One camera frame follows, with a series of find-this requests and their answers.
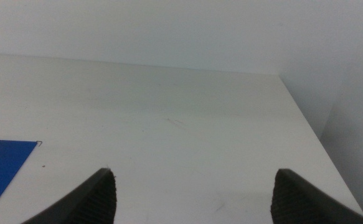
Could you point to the blue rectangular mat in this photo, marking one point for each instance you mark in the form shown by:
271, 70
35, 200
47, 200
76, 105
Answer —
0, 168

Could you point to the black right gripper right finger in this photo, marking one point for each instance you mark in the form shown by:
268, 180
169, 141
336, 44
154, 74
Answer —
299, 202

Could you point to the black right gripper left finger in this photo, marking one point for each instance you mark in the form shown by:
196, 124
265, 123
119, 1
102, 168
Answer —
91, 202

